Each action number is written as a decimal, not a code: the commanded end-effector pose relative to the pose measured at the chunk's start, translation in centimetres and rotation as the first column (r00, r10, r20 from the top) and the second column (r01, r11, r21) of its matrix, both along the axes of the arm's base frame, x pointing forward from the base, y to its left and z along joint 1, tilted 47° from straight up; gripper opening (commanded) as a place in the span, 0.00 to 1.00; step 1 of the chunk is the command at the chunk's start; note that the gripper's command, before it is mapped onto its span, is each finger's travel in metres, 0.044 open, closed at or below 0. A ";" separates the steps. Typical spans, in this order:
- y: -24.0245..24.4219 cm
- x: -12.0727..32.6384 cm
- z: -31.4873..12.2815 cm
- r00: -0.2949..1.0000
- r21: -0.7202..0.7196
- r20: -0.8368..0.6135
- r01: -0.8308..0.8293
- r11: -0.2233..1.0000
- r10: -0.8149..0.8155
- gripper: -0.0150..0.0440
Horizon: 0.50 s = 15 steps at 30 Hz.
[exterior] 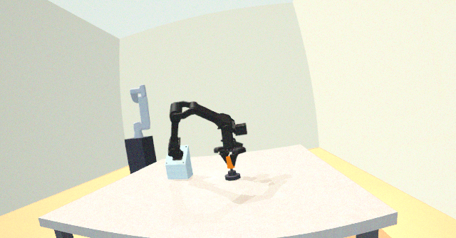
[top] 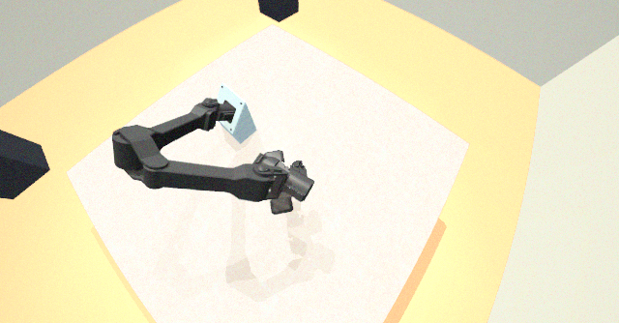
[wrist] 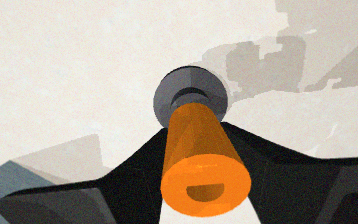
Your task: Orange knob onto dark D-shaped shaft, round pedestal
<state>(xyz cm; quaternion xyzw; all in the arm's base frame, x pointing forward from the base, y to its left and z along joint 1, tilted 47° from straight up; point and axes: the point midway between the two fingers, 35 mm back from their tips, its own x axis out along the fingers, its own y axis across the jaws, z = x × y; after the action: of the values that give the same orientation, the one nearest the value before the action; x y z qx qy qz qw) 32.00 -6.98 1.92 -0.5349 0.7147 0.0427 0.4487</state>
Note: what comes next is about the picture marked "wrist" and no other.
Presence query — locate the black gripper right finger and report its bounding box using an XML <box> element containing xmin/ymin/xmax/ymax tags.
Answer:
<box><xmin>220</xmin><ymin>122</ymin><xmax>358</xmax><ymax>224</ymax></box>

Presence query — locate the orange knob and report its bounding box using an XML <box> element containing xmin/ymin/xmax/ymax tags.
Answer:
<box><xmin>160</xmin><ymin>103</ymin><xmax>251</xmax><ymax>217</ymax></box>

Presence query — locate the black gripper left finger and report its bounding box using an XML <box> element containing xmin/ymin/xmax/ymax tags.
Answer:
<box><xmin>0</xmin><ymin>128</ymin><xmax>168</xmax><ymax>224</ymax></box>

